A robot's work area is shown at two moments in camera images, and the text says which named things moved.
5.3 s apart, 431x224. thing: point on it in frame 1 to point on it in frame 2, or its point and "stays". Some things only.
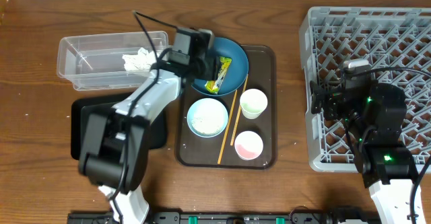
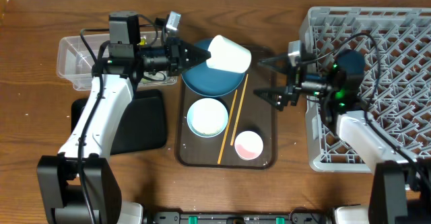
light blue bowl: x=207 y=118 stays
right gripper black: x=333 y=96 to x=294 y=83
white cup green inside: x=253 y=102 to x=227 y=55
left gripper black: x=211 y=70 to x=175 y=52
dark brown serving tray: x=236 y=130 stays
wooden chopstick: x=227 y=126 stays
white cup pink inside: x=248 y=145 stays
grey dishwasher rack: x=388 y=37 stays
